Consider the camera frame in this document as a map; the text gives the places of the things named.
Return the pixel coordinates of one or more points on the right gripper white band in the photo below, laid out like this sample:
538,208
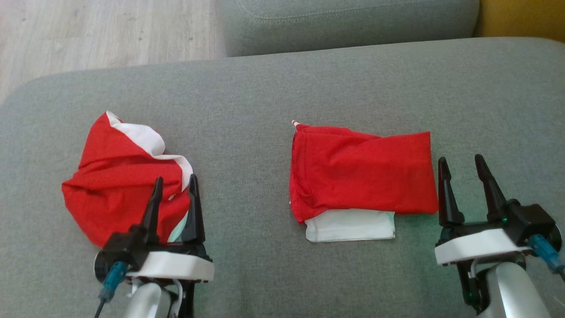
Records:
481,245

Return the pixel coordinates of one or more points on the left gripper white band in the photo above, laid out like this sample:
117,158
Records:
172,265

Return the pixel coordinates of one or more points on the red shorts white stripe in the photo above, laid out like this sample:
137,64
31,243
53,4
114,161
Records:
114,185

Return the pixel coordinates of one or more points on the red white lettered jersey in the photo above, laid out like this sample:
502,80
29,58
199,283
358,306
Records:
362,172

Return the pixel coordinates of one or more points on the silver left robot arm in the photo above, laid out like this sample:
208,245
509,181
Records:
145,302

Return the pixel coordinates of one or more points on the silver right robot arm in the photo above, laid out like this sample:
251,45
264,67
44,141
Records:
516,291

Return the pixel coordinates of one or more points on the long yellow sofa back cushion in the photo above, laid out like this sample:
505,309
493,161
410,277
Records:
521,17

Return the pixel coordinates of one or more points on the grey sofa seat cushion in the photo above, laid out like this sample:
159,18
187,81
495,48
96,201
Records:
353,26

